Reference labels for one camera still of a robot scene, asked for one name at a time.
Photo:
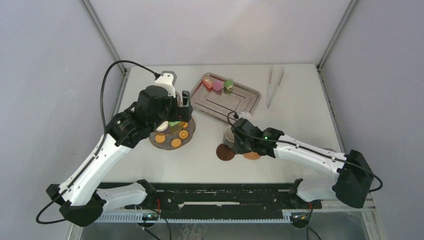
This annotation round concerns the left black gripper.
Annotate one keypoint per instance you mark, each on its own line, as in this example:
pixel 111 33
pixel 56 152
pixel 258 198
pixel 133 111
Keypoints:
pixel 182 113

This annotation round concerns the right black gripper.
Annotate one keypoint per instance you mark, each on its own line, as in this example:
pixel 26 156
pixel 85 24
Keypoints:
pixel 239 149

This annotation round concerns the light wooden round coaster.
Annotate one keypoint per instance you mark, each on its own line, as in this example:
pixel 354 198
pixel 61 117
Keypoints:
pixel 252 156

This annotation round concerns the black mug white inside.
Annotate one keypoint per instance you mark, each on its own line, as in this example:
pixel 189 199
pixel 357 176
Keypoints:
pixel 228 137

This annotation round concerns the dark brown round coaster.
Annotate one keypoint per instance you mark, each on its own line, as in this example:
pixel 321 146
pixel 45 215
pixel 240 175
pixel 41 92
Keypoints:
pixel 224 153

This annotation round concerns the white frosted donut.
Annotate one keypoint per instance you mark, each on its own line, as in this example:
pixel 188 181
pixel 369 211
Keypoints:
pixel 162 127

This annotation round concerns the orange lotus-pattern biscuit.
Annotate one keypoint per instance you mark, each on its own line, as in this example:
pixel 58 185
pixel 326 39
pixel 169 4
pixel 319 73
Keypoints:
pixel 183 134

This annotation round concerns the three-tier glass dessert stand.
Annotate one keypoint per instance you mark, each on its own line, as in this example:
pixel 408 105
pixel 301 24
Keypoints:
pixel 173 133

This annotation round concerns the metal serving tray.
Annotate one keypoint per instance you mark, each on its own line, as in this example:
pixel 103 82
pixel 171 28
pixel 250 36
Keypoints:
pixel 218 104

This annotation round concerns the orange round biscuit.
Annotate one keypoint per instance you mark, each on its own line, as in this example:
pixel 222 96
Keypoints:
pixel 160 139
pixel 176 143

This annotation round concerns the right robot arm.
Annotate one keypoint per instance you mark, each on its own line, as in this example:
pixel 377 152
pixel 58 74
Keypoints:
pixel 348 176

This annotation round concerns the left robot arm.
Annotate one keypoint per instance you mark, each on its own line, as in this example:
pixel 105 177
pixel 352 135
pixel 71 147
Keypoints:
pixel 80 199

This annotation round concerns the pink red cake slice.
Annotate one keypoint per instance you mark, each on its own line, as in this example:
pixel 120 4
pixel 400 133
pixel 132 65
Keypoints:
pixel 207 82

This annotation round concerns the pink round cake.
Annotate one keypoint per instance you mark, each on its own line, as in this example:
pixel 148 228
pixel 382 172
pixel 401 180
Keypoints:
pixel 217 86

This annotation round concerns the green round cake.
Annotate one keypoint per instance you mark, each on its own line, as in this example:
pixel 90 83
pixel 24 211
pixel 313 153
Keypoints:
pixel 228 86

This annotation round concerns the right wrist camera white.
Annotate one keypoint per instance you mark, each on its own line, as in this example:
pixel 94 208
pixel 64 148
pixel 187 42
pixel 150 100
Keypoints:
pixel 245 115

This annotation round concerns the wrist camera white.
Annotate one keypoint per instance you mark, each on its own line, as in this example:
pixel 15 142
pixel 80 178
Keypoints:
pixel 245 115
pixel 167 80

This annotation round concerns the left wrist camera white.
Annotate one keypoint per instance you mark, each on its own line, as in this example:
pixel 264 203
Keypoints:
pixel 167 80

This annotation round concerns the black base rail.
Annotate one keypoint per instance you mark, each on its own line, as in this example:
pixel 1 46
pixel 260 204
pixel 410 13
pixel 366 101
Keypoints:
pixel 278 196

